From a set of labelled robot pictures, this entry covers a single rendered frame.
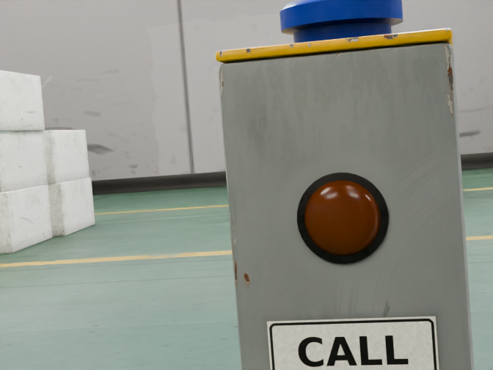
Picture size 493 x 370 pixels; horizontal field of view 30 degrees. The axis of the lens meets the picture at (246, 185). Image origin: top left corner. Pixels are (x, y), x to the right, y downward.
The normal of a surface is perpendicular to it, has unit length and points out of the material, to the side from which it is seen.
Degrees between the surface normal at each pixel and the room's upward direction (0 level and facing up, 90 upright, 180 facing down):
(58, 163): 90
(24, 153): 90
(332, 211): 88
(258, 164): 90
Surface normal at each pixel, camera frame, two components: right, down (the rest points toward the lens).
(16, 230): 0.99, -0.07
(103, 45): -0.15, 0.07
